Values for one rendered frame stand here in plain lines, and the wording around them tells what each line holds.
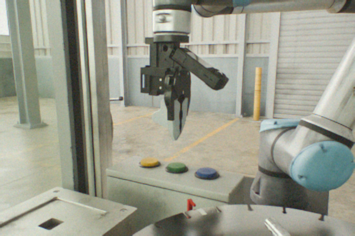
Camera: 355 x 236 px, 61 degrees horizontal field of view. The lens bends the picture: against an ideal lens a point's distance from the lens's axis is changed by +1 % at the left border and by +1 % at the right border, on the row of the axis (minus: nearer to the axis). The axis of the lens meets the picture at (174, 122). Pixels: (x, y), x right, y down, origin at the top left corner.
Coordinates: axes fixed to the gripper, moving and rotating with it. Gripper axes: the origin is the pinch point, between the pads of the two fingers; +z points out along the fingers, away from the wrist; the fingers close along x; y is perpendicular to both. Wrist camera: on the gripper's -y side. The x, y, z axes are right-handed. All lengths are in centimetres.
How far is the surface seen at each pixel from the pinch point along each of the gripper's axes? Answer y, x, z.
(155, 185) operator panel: 1.6, 6.2, 9.3
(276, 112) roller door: 67, -555, 83
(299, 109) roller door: 26, -555, 73
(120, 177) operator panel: 10.3, 6.3, 9.5
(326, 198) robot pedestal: -29, -36, 22
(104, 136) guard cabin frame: 17.4, 3.1, 2.2
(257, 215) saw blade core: -21.2, 20.5, 2.4
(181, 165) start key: -0.5, -0.7, 7.0
